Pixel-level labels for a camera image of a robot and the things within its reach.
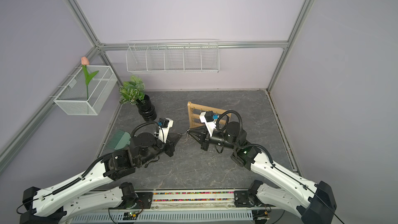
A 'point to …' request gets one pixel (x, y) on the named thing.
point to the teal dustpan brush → (119, 139)
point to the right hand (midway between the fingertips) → (188, 130)
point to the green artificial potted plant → (131, 92)
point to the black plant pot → (146, 109)
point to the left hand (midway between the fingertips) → (181, 136)
